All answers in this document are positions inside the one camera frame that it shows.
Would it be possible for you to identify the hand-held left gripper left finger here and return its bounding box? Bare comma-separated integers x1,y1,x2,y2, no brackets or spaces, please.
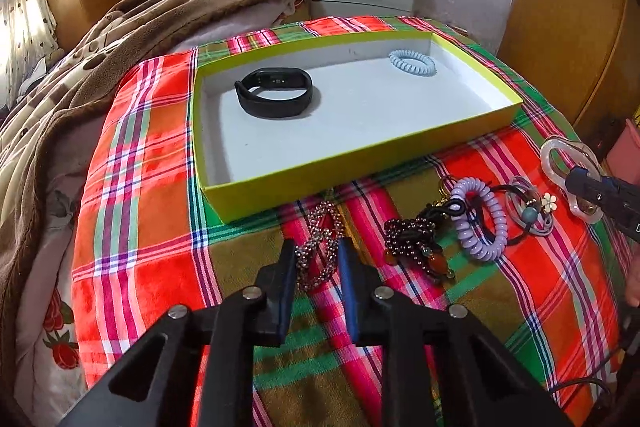
57,238,299,427

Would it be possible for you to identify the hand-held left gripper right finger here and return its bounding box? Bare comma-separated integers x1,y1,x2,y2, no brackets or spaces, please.
336,238,576,427

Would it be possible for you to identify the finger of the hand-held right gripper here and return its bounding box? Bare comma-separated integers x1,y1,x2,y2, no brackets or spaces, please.
565,166,640,208
580,193,640,244

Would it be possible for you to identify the clear plastic hair clip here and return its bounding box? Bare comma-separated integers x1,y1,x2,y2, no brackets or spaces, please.
540,134,606,225

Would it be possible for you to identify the grey hair tie white flower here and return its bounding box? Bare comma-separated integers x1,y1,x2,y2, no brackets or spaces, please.
505,176,558,238

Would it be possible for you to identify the pink crystal bead bracelet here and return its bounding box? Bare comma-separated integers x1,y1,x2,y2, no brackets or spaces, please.
296,201,346,293

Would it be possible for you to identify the black hair tie teal bead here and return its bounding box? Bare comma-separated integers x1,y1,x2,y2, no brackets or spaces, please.
487,184,542,249

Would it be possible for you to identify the dark red bead bracelet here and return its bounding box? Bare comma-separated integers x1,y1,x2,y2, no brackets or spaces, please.
384,201,466,286

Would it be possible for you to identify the purple spiral hair tie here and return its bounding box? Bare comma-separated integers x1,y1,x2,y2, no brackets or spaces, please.
450,177,510,262

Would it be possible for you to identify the yellow-green cardboard box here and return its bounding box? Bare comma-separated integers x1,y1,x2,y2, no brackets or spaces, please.
191,28,524,224

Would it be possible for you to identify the gold flower hair tie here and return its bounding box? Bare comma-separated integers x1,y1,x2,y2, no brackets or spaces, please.
434,177,458,208

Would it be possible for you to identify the pink container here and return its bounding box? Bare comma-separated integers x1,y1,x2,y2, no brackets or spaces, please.
606,117,640,188

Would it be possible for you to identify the plaid blanket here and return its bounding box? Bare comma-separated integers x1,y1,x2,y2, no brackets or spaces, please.
70,14,632,427

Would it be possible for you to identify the large wooden wardrobe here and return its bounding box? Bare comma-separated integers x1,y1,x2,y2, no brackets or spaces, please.
496,0,632,144

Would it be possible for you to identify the black smart band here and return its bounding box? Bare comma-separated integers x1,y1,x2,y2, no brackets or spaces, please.
234,68,315,120

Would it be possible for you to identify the floral bed sheet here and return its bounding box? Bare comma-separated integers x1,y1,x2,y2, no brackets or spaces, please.
14,187,97,427

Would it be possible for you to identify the brown spotted blanket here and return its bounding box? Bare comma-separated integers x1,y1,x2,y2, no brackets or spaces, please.
0,0,308,360

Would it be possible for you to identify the dotted curtain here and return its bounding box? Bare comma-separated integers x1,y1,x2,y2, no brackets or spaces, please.
0,0,59,108

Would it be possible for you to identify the black cable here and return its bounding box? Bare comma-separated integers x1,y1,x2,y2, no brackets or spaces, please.
547,317,640,402

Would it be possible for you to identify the blue spiral hair tie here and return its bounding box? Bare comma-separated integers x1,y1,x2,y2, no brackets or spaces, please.
388,49,435,78

